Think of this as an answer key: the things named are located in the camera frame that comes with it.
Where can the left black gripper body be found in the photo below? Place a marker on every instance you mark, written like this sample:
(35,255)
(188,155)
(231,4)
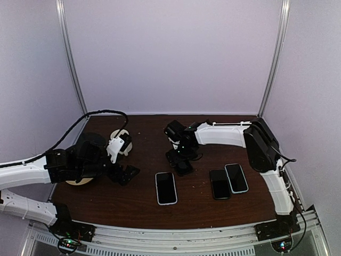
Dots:
(114,175)

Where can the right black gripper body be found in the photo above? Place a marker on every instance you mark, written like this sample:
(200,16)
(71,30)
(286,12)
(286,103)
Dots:
(184,154)

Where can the black phone case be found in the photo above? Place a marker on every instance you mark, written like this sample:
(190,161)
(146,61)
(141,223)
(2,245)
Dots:
(186,173)

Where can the beige saucer plate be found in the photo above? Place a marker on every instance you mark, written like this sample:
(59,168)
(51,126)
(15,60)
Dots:
(82,182)

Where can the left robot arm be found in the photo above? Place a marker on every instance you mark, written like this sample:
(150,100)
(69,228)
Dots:
(92,156)

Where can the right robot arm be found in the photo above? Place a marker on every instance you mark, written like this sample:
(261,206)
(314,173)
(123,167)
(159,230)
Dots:
(262,149)

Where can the cream ribbed mug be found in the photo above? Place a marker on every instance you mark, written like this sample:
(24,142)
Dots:
(118,131)

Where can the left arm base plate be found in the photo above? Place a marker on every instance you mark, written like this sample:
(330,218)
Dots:
(76,230)

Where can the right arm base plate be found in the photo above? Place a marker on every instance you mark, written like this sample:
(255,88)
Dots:
(275,229)

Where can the front aluminium rail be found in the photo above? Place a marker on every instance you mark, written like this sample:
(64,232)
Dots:
(234,240)

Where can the left aluminium post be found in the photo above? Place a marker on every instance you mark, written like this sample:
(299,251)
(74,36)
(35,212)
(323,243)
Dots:
(70,58)

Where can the aluminium post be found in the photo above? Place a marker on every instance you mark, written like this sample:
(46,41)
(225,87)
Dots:
(70,58)
(280,40)

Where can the right aluminium post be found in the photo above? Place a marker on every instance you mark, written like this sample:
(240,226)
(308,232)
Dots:
(280,40)

